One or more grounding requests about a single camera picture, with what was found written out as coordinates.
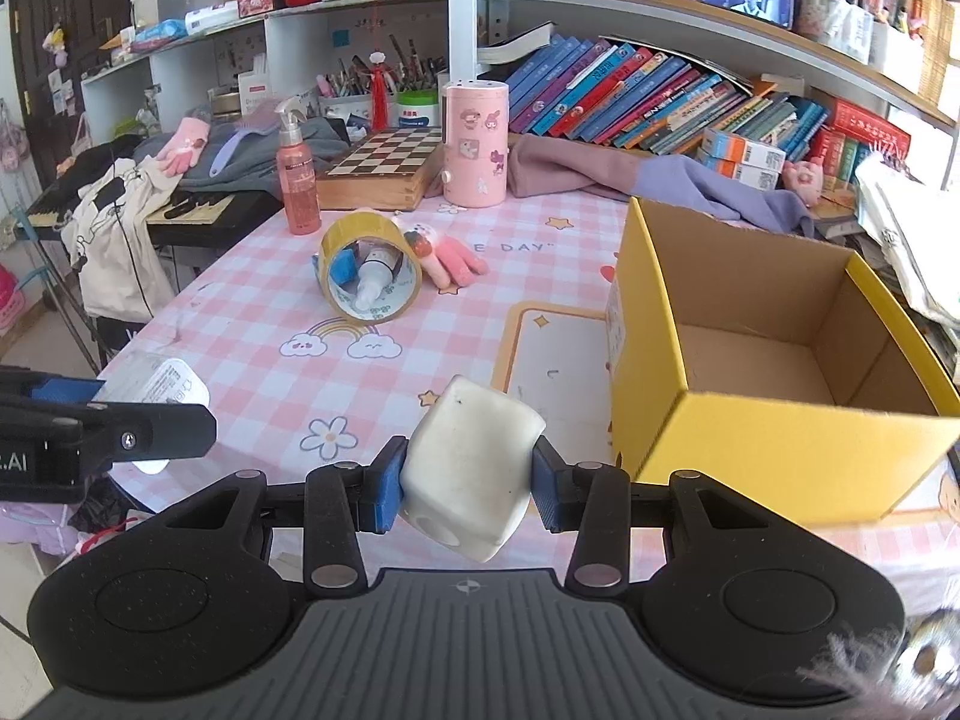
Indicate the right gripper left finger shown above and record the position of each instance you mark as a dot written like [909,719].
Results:
[341,501]

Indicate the pink spray bottle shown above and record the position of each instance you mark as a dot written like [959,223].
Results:
[295,169]

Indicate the pen holder with pens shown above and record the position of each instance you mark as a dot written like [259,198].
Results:
[346,93]

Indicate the pink sticker canister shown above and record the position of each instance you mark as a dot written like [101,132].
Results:
[476,119]

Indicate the pink checked tablecloth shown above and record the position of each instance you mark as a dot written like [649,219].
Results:
[294,386]

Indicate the grey folded clothes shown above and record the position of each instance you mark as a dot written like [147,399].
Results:
[253,167]

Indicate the white tote bag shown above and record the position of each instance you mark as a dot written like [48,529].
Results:
[121,276]

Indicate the yellow cardboard box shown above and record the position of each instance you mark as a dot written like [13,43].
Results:
[780,366]

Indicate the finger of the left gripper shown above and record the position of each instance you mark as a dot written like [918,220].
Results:
[43,386]
[111,431]

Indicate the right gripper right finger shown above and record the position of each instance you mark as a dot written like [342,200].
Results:
[593,501]

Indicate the purple hairbrush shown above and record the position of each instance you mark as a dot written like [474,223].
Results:
[258,123]

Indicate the wooden chess box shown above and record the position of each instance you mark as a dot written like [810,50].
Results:
[390,171]

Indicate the white packet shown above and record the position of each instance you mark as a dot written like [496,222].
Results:
[151,378]

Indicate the white small bottle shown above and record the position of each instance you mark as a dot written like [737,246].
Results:
[375,275]

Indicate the black keyboard piano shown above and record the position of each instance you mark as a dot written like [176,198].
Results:
[210,220]

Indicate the yellow tape roll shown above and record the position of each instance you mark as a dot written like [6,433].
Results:
[363,228]

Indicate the white green jar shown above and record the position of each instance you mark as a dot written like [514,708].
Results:
[418,108]

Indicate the pink pig plush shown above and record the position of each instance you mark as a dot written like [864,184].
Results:
[805,179]

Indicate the pink glove on clothes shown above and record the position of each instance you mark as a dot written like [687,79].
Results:
[182,151]

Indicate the white orange medicine boxes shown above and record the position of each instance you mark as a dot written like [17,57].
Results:
[755,164]

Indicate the red tassel ornament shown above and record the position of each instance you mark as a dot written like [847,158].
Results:
[379,92]

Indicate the row of leaning books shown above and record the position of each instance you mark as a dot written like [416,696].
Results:
[630,95]

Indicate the pink purple sweater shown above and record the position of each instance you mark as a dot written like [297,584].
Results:
[539,165]

